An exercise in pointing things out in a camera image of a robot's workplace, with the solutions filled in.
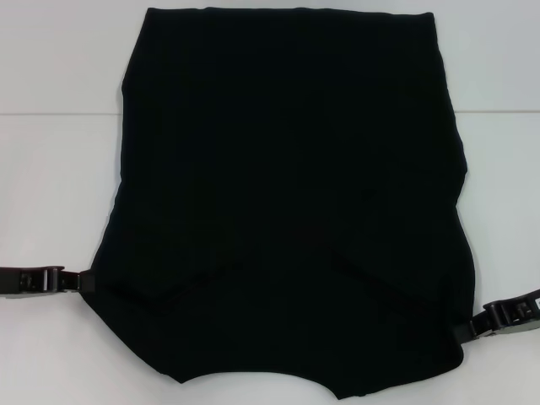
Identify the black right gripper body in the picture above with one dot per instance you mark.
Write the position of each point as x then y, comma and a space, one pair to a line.
535, 318

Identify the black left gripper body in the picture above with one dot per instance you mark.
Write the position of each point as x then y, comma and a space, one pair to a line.
9, 283

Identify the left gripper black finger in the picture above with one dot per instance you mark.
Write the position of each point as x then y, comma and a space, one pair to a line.
55, 280

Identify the black shirt with FREE print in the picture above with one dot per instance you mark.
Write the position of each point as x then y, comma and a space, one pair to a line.
274, 169

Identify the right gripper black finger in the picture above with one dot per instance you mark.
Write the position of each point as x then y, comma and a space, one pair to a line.
498, 314

